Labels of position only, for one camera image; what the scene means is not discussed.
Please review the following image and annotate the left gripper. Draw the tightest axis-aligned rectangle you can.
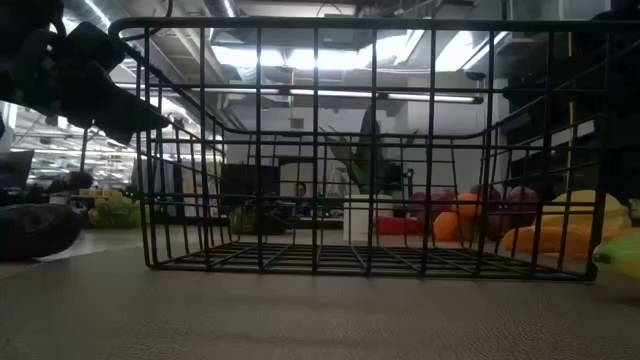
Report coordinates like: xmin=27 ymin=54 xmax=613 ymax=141
xmin=27 ymin=20 xmax=172 ymax=147

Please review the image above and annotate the orange fruit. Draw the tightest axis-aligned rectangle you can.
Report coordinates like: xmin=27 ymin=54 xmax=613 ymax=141
xmin=432 ymin=193 xmax=482 ymax=243

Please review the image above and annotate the yellow banana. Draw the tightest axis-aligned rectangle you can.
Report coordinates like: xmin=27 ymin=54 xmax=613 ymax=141
xmin=592 ymin=234 xmax=640 ymax=280

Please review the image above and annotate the dark monitor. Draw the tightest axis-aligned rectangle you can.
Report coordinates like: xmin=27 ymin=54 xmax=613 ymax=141
xmin=0 ymin=149 xmax=35 ymax=190

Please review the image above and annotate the black cabinet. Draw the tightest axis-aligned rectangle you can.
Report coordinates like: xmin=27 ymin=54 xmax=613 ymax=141
xmin=219 ymin=163 xmax=282 ymax=214

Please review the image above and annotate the person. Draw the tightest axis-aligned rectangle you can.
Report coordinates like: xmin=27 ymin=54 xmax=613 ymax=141
xmin=293 ymin=181 xmax=310 ymax=217

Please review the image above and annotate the ceiling tube light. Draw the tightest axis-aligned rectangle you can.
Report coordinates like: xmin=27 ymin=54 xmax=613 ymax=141
xmin=114 ymin=83 xmax=485 ymax=105

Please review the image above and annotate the green snake plant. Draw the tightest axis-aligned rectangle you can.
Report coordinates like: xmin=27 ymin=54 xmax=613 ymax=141
xmin=319 ymin=103 xmax=419 ymax=197

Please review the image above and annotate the white plant pot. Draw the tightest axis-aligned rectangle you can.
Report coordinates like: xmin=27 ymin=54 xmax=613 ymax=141
xmin=343 ymin=194 xmax=396 ymax=245

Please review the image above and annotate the round grey placemat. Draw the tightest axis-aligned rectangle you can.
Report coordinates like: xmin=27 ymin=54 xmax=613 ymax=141
xmin=0 ymin=243 xmax=640 ymax=360

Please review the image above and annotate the black wire basket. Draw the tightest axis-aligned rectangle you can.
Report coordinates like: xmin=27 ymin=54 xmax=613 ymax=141
xmin=108 ymin=17 xmax=640 ymax=282

